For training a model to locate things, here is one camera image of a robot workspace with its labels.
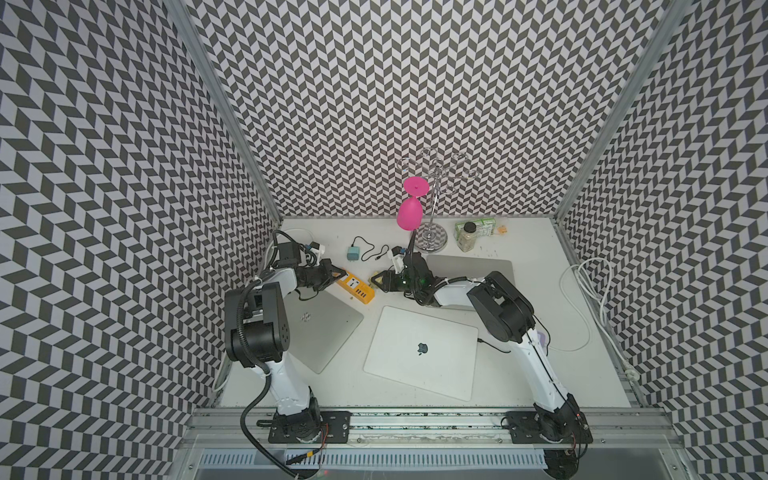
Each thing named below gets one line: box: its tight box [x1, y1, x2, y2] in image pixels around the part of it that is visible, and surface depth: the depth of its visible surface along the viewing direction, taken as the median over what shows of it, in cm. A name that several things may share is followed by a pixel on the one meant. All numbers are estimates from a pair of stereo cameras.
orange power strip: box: [338, 272, 375, 304], surface depth 98 cm
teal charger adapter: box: [347, 246, 361, 262], surface depth 109 cm
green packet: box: [454, 218, 497, 241], surface depth 110 cm
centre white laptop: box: [363, 306, 479, 402], surface depth 85 cm
